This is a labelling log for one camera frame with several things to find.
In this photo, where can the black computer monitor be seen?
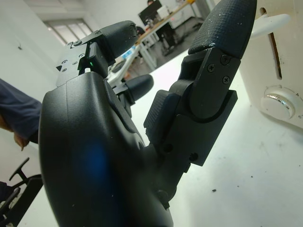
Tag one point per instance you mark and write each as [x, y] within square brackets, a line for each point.
[148, 15]

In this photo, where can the white office desk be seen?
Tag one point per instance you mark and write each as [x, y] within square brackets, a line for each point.
[148, 54]

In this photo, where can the bystander's bare hand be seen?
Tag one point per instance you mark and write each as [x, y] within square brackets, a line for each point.
[21, 142]

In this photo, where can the black office chair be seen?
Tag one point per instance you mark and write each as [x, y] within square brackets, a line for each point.
[26, 186]

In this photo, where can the person's blue sleeved arm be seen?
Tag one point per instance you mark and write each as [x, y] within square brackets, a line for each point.
[19, 106]

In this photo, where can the long wooden top desk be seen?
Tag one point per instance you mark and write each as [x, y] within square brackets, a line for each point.
[175, 14]

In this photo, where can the small blue white box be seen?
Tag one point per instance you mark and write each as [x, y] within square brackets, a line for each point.
[129, 55]

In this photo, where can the person with black hair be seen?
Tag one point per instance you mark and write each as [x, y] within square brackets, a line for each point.
[150, 2]

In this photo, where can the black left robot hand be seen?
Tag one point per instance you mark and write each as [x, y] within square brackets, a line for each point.
[82, 146]

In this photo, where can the white toaster lever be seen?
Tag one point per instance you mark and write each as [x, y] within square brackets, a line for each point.
[272, 23]

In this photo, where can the cream white two-slot toaster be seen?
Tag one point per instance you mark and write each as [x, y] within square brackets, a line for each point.
[292, 63]

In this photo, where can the window with grey frame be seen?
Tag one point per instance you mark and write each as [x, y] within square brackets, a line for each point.
[68, 30]

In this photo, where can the white toaster browning dial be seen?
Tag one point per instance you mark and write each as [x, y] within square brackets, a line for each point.
[279, 104]

